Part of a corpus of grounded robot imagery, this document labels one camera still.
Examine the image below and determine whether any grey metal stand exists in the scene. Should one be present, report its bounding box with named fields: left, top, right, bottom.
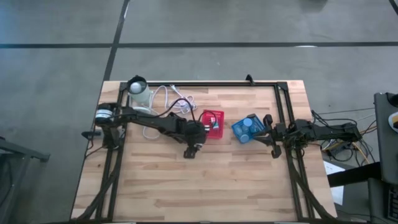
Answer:
left=0, top=136, right=50, bottom=224

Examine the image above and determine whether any blue plastic basket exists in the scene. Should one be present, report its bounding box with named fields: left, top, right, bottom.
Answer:
left=231, top=113, right=267, bottom=144

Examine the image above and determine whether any yellow floor cable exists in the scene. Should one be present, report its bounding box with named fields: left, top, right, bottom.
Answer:
left=323, top=141, right=371, bottom=164

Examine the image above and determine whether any black metal table frame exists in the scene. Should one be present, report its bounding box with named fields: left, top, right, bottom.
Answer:
left=70, top=80, right=338, bottom=223

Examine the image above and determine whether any white yellow round object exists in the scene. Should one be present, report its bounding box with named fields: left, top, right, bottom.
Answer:
left=388, top=111, right=398, bottom=133

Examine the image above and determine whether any white desk fan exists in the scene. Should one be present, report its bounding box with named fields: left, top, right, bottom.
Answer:
left=132, top=105, right=155, bottom=115

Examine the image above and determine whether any black floor cable bundle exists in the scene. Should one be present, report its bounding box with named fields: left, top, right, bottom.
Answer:
left=310, top=107, right=379, bottom=164

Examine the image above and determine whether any black cabinet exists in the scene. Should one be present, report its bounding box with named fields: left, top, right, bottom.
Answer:
left=368, top=177, right=398, bottom=224

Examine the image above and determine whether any red plastic basket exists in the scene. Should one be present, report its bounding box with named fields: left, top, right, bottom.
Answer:
left=201, top=108, right=225, bottom=139

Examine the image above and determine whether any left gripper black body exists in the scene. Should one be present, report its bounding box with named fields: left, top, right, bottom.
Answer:
left=183, top=120, right=208, bottom=159

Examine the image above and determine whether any white paper sheet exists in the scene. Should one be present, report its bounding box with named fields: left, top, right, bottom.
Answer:
left=323, top=160, right=345, bottom=206

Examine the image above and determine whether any white coiled USB cable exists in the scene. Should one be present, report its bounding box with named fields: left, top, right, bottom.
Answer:
left=151, top=83, right=198, bottom=115

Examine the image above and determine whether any black desk beam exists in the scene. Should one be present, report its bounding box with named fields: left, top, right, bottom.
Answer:
left=328, top=161, right=382, bottom=187

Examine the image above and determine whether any black desk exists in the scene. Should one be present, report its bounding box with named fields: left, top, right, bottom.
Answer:
left=374, top=91, right=398, bottom=186

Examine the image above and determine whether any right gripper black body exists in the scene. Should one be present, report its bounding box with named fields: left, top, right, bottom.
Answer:
left=263, top=114, right=295, bottom=159

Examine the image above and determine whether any white fan power cable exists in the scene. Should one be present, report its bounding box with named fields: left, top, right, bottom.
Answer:
left=142, top=123, right=163, bottom=140

